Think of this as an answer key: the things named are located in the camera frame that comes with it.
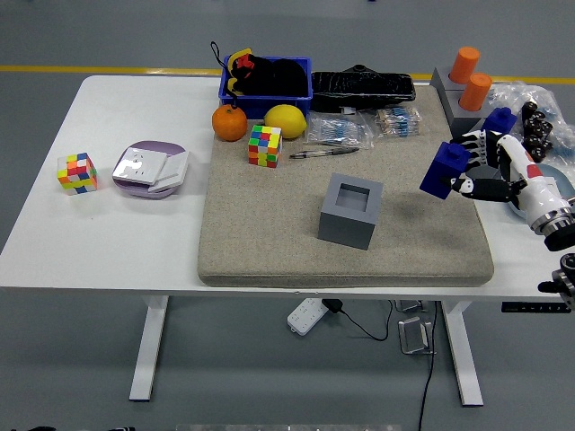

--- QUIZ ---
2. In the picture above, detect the orange round seal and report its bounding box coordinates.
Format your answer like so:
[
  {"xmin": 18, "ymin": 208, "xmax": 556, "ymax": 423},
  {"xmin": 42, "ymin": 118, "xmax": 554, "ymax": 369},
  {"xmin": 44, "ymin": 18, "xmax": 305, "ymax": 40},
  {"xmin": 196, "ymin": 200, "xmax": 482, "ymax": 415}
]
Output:
[
  {"xmin": 457, "ymin": 72, "xmax": 494, "ymax": 112},
  {"xmin": 448, "ymin": 46, "xmax": 482, "ymax": 85}
]

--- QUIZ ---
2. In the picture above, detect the pile of black knobs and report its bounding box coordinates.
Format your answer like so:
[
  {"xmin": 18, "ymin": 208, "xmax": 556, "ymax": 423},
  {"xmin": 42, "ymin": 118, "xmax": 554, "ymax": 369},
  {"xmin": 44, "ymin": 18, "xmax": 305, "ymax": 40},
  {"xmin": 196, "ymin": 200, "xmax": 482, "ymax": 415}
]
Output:
[{"xmin": 520, "ymin": 101, "xmax": 554, "ymax": 163}]

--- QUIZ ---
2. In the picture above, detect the white wall socket panel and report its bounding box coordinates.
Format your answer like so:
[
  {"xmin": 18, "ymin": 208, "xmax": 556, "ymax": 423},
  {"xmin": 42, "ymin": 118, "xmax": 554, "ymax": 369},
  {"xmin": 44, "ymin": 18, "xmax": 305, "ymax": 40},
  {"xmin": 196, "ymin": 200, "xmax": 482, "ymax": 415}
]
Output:
[{"xmin": 111, "ymin": 146, "xmax": 168, "ymax": 186}]

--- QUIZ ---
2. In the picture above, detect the white power strip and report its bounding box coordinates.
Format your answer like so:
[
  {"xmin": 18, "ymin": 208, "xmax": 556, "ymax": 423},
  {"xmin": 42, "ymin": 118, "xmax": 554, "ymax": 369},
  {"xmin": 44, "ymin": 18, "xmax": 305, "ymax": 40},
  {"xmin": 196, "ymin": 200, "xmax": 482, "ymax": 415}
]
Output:
[{"xmin": 287, "ymin": 297, "xmax": 328, "ymax": 336}]

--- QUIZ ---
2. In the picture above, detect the white table leg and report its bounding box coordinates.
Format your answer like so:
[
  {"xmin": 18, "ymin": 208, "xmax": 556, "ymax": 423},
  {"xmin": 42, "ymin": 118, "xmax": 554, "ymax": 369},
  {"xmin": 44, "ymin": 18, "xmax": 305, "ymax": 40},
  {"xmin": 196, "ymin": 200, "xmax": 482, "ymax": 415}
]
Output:
[
  {"xmin": 440, "ymin": 299, "xmax": 484, "ymax": 408},
  {"xmin": 128, "ymin": 295, "xmax": 171, "ymax": 402}
]

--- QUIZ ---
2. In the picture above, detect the clear bag of resistors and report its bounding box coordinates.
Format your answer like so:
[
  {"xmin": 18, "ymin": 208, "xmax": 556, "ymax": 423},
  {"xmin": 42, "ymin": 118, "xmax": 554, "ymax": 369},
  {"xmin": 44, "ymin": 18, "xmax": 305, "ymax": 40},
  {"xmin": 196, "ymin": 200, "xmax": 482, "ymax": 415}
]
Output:
[
  {"xmin": 307, "ymin": 111, "xmax": 375, "ymax": 151},
  {"xmin": 372, "ymin": 107, "xmax": 423, "ymax": 140}
]

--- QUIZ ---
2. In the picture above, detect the black keyboard in plastic wrap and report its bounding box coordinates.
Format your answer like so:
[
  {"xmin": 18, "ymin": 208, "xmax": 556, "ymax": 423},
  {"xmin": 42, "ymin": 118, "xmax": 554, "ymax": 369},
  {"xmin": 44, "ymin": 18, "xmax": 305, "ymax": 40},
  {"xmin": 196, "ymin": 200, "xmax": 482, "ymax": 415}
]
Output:
[{"xmin": 310, "ymin": 64, "xmax": 417, "ymax": 113}]

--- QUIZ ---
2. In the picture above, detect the white switch panel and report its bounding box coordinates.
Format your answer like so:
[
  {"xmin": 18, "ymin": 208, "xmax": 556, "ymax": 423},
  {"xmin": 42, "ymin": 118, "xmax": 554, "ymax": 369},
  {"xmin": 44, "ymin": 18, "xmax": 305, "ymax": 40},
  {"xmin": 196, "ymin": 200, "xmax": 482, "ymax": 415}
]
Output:
[{"xmin": 147, "ymin": 151, "xmax": 190, "ymax": 194}]

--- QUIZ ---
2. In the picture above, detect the purple plate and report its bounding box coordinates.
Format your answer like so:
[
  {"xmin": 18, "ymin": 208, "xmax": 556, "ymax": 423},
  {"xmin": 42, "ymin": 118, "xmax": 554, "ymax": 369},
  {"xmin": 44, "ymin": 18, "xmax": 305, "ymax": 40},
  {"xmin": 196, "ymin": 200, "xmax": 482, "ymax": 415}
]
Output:
[{"xmin": 111, "ymin": 140, "xmax": 190, "ymax": 200}]

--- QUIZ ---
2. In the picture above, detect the black table control panel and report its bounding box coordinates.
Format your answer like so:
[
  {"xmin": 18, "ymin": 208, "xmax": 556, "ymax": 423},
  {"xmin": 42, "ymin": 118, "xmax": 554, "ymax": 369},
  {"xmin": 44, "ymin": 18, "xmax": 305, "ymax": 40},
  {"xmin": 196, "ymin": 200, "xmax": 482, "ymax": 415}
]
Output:
[{"xmin": 501, "ymin": 302, "xmax": 568, "ymax": 313}]

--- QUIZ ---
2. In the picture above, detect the crumpled clear plastic bag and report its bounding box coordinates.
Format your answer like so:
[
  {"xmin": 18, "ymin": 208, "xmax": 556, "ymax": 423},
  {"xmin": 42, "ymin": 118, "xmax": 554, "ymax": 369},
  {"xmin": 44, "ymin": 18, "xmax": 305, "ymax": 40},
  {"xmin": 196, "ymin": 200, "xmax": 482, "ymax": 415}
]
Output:
[{"xmin": 487, "ymin": 80, "xmax": 575, "ymax": 158}]

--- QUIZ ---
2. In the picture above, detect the black pouch with yellow trim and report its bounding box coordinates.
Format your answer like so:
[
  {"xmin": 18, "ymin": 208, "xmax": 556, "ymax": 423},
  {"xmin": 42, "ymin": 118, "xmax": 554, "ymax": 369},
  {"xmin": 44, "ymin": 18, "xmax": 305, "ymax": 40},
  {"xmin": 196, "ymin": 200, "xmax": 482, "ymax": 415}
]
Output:
[{"xmin": 209, "ymin": 40, "xmax": 310, "ymax": 111}]

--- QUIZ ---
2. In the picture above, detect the orange fruit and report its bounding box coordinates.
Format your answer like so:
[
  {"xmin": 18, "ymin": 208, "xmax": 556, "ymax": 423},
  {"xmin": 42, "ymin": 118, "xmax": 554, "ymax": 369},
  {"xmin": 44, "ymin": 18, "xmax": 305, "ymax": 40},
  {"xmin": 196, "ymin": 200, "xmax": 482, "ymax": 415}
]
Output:
[{"xmin": 211, "ymin": 103, "xmax": 249, "ymax": 143}]

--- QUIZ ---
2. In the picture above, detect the blue square seal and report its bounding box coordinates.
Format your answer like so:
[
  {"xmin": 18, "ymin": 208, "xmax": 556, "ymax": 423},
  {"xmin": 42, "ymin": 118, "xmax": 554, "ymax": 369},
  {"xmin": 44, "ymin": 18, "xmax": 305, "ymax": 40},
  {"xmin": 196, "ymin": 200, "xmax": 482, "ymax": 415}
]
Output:
[
  {"xmin": 483, "ymin": 107, "xmax": 518, "ymax": 136},
  {"xmin": 419, "ymin": 141, "xmax": 472, "ymax": 199}
]

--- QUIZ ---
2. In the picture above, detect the clear ballpoint pen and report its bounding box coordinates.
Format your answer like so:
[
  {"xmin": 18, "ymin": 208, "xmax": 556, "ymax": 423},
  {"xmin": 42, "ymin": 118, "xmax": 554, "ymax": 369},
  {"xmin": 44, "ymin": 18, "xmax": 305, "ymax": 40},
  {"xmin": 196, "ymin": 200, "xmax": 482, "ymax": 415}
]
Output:
[{"xmin": 288, "ymin": 146, "xmax": 361, "ymax": 160}]

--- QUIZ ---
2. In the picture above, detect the blue plastic bin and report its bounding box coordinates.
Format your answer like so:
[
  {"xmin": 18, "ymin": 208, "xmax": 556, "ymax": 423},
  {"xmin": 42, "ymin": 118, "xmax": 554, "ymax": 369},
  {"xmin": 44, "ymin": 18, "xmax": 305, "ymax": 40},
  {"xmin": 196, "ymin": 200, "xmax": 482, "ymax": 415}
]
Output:
[{"xmin": 217, "ymin": 55, "xmax": 314, "ymax": 120}]

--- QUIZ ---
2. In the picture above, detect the black floor cable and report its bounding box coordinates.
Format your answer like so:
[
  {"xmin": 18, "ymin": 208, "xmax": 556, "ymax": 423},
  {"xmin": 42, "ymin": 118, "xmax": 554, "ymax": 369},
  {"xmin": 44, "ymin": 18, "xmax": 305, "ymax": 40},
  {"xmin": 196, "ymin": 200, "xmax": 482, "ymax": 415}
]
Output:
[{"xmin": 417, "ymin": 300, "xmax": 439, "ymax": 431}]

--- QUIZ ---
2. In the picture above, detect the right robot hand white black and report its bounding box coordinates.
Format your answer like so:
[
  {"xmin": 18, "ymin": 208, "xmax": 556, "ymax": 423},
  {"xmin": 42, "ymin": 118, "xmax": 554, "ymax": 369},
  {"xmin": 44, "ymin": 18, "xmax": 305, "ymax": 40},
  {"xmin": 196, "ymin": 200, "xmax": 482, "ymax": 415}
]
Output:
[{"xmin": 442, "ymin": 128, "xmax": 572, "ymax": 225}]

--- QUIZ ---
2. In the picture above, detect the colourful puzzle cube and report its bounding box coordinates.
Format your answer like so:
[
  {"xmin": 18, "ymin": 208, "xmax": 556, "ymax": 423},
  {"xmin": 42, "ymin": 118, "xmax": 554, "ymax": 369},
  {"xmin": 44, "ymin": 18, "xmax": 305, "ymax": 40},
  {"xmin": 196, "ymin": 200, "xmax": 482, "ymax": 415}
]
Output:
[
  {"xmin": 57, "ymin": 152, "xmax": 99, "ymax": 197},
  {"xmin": 248, "ymin": 124, "xmax": 283, "ymax": 170}
]

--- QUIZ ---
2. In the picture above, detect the yellow lemon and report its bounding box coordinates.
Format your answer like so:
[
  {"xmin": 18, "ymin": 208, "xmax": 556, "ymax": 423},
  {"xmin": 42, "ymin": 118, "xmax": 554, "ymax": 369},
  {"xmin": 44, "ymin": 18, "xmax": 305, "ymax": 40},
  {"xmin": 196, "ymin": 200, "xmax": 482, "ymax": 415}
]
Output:
[{"xmin": 263, "ymin": 103, "xmax": 309, "ymax": 139}]

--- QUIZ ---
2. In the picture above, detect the grey-brown mat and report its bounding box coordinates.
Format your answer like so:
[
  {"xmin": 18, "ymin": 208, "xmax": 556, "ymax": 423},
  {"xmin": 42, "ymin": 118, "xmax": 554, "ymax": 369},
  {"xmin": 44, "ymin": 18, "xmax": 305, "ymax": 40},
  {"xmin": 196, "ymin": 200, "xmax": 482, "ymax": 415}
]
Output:
[{"xmin": 197, "ymin": 84, "xmax": 495, "ymax": 288}]

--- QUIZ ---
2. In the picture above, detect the grey square seal holder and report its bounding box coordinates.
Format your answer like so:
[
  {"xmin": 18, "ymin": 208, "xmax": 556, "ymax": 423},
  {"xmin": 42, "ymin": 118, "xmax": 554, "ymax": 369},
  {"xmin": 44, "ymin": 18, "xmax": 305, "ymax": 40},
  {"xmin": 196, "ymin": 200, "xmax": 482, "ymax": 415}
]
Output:
[
  {"xmin": 458, "ymin": 117, "xmax": 522, "ymax": 180},
  {"xmin": 317, "ymin": 172, "xmax": 385, "ymax": 251},
  {"xmin": 429, "ymin": 66, "xmax": 471, "ymax": 93},
  {"xmin": 439, "ymin": 87, "xmax": 495, "ymax": 145}
]

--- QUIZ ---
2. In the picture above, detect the black plug adapter with cord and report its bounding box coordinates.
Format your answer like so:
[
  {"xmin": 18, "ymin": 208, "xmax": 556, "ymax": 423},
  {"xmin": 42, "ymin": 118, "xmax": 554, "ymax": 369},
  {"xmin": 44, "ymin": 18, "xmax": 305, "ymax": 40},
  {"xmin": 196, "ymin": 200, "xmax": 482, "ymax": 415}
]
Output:
[{"xmin": 323, "ymin": 298, "xmax": 394, "ymax": 341}]

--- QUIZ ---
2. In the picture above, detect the light blue plate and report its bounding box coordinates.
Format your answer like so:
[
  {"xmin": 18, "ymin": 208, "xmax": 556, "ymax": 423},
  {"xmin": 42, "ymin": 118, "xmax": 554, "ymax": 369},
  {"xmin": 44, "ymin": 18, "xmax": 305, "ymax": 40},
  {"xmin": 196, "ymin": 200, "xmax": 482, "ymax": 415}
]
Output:
[{"xmin": 506, "ymin": 163, "xmax": 575, "ymax": 216}]

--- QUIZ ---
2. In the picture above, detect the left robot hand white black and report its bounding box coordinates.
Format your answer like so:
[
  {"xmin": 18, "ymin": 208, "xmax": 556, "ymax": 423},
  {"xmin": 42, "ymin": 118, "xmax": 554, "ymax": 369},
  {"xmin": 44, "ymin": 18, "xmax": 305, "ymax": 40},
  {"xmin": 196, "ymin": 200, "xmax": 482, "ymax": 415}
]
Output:
[{"xmin": 8, "ymin": 425, "xmax": 136, "ymax": 431}]

